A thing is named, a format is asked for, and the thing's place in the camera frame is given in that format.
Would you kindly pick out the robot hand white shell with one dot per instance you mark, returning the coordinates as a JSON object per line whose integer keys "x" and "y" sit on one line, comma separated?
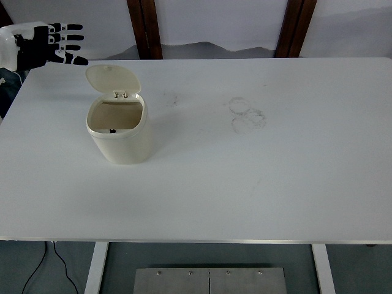
{"x": 30, "y": 49}

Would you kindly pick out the cream plastic lidded trash bin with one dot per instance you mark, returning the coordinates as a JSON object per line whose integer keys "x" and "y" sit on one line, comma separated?
{"x": 124, "y": 147}

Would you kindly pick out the mountain painted screen panel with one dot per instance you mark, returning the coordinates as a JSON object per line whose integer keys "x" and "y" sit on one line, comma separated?
{"x": 352, "y": 24}
{"x": 220, "y": 24}
{"x": 104, "y": 21}

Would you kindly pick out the white table leg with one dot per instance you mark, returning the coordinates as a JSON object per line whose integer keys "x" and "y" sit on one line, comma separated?
{"x": 323, "y": 269}
{"x": 96, "y": 269}

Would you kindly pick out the grey metal plate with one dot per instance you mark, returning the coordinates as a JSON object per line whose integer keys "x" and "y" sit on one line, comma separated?
{"x": 248, "y": 283}
{"x": 171, "y": 283}

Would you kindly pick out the dark wooden screen post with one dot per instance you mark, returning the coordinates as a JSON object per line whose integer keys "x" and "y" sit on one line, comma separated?
{"x": 148, "y": 27}
{"x": 295, "y": 27}

